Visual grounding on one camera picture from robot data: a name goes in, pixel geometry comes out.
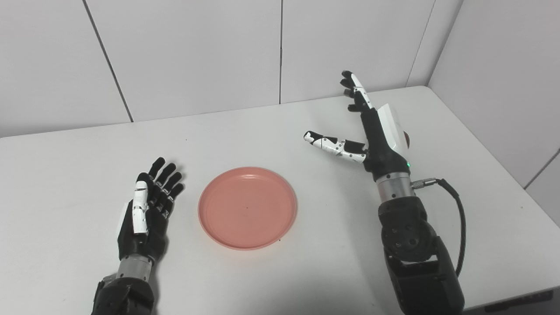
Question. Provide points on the red apple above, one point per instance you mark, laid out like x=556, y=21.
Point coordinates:
x=407, y=140

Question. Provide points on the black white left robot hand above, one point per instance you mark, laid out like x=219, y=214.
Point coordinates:
x=144, y=236

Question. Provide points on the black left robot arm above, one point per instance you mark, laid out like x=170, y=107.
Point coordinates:
x=124, y=293

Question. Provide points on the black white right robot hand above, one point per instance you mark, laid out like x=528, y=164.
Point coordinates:
x=385, y=144

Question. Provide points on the pink round plate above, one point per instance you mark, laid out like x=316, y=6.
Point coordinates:
x=247, y=208

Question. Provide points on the black table frame bar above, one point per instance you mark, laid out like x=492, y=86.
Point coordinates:
x=525, y=302

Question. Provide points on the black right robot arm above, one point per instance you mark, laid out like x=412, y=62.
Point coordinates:
x=415, y=262

